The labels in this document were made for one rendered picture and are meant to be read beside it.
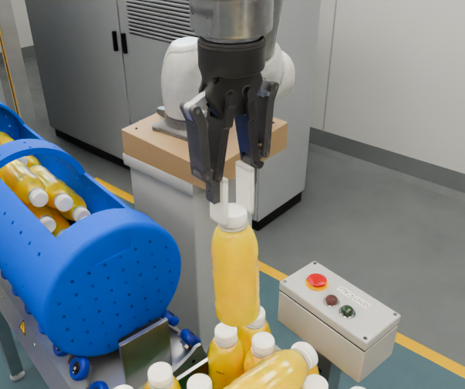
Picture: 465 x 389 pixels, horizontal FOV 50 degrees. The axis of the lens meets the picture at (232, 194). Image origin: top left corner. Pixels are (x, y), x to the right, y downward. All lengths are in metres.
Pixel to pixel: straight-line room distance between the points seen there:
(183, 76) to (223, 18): 0.95
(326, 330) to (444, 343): 1.63
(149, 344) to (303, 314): 0.29
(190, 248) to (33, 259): 0.77
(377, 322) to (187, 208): 0.81
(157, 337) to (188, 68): 0.79
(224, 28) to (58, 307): 0.58
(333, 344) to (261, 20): 0.60
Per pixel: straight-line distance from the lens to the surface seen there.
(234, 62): 0.54
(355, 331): 0.89
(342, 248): 2.93
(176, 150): 1.49
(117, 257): 0.92
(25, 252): 0.98
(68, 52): 3.81
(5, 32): 2.20
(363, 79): 3.71
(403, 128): 3.67
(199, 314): 1.80
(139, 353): 0.97
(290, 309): 0.98
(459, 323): 2.65
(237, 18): 0.52
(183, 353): 1.07
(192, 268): 1.68
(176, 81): 1.48
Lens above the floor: 1.73
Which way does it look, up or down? 31 degrees down
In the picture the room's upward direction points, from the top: straight up
